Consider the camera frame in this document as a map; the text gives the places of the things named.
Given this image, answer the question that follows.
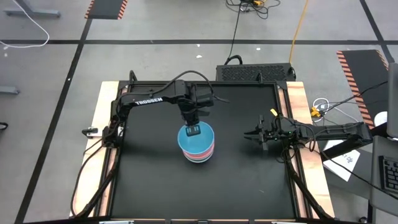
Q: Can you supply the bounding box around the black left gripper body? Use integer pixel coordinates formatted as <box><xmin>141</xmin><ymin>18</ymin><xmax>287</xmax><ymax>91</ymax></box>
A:
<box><xmin>178</xmin><ymin>91</ymin><xmax>208</xmax><ymax>126</ymax></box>

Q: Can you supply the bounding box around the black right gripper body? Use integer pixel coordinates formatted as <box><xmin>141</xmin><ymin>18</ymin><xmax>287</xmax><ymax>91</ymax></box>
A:
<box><xmin>258</xmin><ymin>114</ymin><xmax>284</xmax><ymax>152</ymax></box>

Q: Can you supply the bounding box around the light blue bowl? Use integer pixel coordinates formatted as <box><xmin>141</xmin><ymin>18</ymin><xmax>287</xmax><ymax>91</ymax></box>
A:
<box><xmin>177</xmin><ymin>121</ymin><xmax>215</xmax><ymax>155</ymax></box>

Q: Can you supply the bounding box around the red bowl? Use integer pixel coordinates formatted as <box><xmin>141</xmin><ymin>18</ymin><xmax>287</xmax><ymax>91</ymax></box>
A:
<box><xmin>181</xmin><ymin>145</ymin><xmax>216</xmax><ymax>160</ymax></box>

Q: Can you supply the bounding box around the black arm base clamp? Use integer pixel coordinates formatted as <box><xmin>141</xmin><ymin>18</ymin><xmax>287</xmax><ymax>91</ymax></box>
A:
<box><xmin>81</xmin><ymin>127</ymin><xmax>100</xmax><ymax>138</ymax></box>

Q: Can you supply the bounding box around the wooden table side board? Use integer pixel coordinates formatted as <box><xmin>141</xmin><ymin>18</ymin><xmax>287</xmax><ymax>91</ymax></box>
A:
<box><xmin>70</xmin><ymin>81</ymin><xmax>129</xmax><ymax>218</ymax></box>
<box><xmin>278</xmin><ymin>81</ymin><xmax>336</xmax><ymax>218</ymax></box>

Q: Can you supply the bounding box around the black perforated computer case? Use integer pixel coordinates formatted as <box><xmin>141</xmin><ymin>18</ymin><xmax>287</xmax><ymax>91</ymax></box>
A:
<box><xmin>216</xmin><ymin>63</ymin><xmax>296</xmax><ymax>82</ymax></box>

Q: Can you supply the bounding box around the white cup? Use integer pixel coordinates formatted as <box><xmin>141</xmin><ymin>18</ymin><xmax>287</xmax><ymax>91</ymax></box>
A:
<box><xmin>374</xmin><ymin>111</ymin><xmax>389</xmax><ymax>128</ymax></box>

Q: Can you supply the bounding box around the black hazard-striped floor mat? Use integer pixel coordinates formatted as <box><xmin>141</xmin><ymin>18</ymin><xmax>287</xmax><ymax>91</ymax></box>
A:
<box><xmin>84</xmin><ymin>0</ymin><xmax>128</xmax><ymax>20</ymax></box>
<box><xmin>336</xmin><ymin>49</ymin><xmax>389</xmax><ymax>131</ymax></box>

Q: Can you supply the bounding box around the grey monitor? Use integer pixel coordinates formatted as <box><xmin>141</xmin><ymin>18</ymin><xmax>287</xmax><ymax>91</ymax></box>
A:
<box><xmin>387</xmin><ymin>62</ymin><xmax>398</xmax><ymax>139</ymax></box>

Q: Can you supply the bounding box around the black keyboard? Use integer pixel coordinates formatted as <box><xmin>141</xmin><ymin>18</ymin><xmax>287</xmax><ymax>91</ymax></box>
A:
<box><xmin>378</xmin><ymin>155</ymin><xmax>398</xmax><ymax>195</ymax></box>

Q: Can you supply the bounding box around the grey desk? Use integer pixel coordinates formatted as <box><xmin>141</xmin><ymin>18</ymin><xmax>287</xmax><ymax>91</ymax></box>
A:
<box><xmin>368</xmin><ymin>135</ymin><xmax>398</xmax><ymax>224</ymax></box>

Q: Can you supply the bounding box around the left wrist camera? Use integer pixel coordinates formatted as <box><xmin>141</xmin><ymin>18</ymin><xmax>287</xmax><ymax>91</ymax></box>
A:
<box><xmin>195</xmin><ymin>91</ymin><xmax>216</xmax><ymax>109</ymax></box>

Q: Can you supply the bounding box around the white coiled cable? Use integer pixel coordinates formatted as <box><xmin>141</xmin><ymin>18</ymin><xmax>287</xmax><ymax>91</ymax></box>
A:
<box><xmin>312</xmin><ymin>97</ymin><xmax>369</xmax><ymax>132</ymax></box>

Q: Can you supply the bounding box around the black corrugated cable conduit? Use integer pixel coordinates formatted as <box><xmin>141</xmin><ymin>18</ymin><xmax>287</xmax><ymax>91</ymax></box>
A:
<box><xmin>70</xmin><ymin>146</ymin><xmax>121</xmax><ymax>218</ymax></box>
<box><xmin>285</xmin><ymin>149</ymin><xmax>335</xmax><ymax>220</ymax></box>

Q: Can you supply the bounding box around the thin black floor cable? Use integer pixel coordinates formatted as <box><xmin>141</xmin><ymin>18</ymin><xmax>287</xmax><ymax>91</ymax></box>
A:
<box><xmin>323</xmin><ymin>80</ymin><xmax>389</xmax><ymax>113</ymax></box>

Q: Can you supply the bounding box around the black computer power cable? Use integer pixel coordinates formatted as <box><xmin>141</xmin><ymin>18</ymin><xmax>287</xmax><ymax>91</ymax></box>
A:
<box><xmin>224</xmin><ymin>6</ymin><xmax>244</xmax><ymax>66</ymax></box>

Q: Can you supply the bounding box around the yellow cable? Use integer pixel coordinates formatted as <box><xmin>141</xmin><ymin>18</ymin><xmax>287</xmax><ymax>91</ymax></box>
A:
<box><xmin>289</xmin><ymin>0</ymin><xmax>312</xmax><ymax>65</ymax></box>

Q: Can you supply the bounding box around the tangled black cable bundle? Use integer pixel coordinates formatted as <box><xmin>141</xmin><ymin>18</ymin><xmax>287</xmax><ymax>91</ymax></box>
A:
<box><xmin>226</xmin><ymin>0</ymin><xmax>280</xmax><ymax>19</ymax></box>

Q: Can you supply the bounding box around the white floor cable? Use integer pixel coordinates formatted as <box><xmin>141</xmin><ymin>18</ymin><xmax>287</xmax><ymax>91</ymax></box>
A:
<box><xmin>0</xmin><ymin>0</ymin><xmax>50</xmax><ymax>49</ymax></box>

